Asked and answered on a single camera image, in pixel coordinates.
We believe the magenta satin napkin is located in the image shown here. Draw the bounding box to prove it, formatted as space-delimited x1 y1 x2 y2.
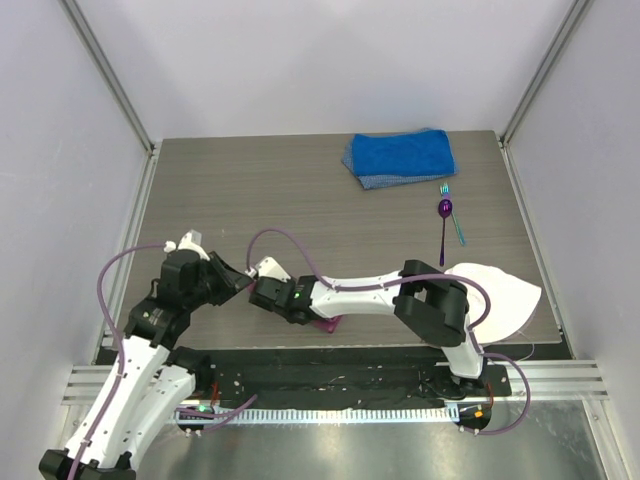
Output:
249 275 342 333

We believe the aluminium front rail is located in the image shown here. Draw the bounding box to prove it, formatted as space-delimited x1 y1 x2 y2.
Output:
62 360 609 405

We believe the blue terry towel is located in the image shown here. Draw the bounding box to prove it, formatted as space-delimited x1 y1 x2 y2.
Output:
351 129 457 177

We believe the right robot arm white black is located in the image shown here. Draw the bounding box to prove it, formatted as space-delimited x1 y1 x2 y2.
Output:
248 257 488 395

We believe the iridescent purple spoon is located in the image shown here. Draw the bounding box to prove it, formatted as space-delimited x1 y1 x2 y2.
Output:
437 198 453 267

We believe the aluminium frame post right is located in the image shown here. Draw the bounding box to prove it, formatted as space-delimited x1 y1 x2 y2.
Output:
498 0 593 148

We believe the aluminium frame post left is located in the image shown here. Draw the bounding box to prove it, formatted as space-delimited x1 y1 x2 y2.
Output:
59 0 154 155

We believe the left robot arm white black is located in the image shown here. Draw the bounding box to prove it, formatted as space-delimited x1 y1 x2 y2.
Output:
39 230 252 479

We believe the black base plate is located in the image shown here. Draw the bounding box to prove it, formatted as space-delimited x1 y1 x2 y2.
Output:
189 346 512 410

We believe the aluminium frame post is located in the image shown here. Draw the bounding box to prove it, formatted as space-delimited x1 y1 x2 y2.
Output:
498 0 593 148
59 0 154 155

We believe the iridescent fork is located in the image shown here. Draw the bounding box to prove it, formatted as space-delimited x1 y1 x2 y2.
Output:
440 182 466 246

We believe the white folded cloth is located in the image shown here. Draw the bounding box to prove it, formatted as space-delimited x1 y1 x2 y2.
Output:
445 263 542 345

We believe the white slotted cable duct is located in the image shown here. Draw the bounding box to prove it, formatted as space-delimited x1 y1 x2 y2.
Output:
169 405 460 425

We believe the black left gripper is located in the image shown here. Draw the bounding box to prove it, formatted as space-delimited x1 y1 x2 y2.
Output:
184 250 252 310

